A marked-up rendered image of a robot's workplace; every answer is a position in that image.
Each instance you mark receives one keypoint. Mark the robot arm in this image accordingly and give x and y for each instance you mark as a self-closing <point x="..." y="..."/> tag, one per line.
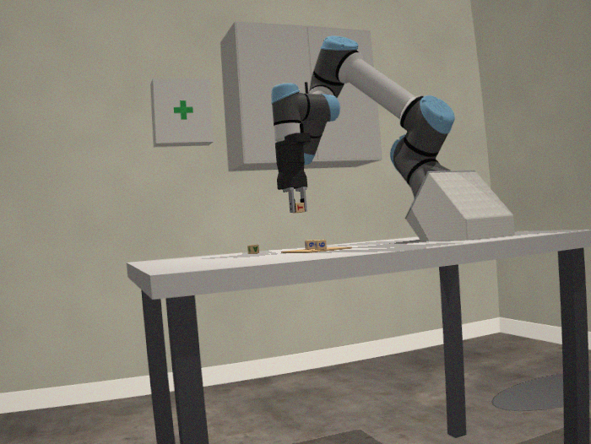
<point x="427" y="121"/>

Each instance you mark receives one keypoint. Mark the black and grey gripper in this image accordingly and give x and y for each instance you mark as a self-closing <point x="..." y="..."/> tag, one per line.
<point x="290" y="139"/>

